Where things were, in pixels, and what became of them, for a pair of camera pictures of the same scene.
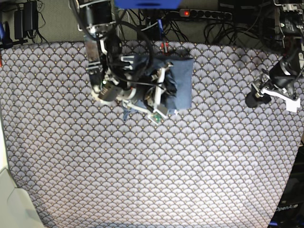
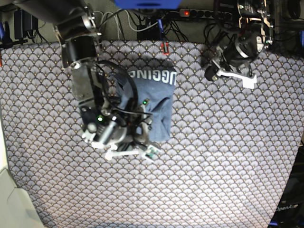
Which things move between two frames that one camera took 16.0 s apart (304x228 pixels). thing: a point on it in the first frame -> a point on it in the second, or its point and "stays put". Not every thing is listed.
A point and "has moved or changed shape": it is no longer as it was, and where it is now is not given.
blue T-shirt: (177, 86) has moved or changed shape
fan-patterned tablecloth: (80, 164) stays put
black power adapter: (25, 19) stays put
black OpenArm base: (289, 212) stays put
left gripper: (146, 97) -> (109, 124)
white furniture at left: (16, 209) stays put
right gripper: (280, 83) -> (233, 61)
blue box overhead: (147, 4) stays put
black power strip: (206, 14) stays put
